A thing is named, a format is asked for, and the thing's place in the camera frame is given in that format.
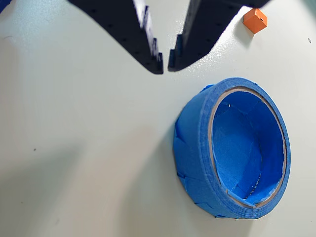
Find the small orange cube block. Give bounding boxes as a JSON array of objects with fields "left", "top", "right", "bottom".
[{"left": 242, "top": 7, "right": 268, "bottom": 35}]

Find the blue tape roll bin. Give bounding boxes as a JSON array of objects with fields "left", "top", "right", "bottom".
[{"left": 172, "top": 77, "right": 291, "bottom": 220}]

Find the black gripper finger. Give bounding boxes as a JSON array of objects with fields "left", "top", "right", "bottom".
[
  {"left": 167, "top": 0, "right": 270, "bottom": 73},
  {"left": 68, "top": 0, "right": 164, "bottom": 75}
]

